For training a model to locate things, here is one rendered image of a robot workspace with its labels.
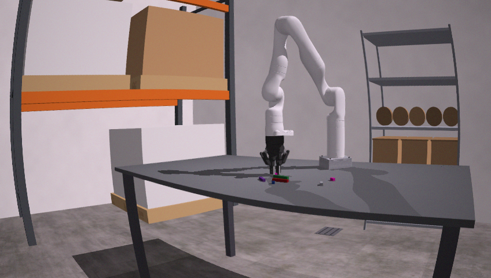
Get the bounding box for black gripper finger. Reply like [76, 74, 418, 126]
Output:
[276, 149, 290, 175]
[260, 149, 276, 175]

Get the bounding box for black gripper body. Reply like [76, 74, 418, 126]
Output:
[265, 136, 284, 158]

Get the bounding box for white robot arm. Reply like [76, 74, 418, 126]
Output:
[262, 16, 345, 158]

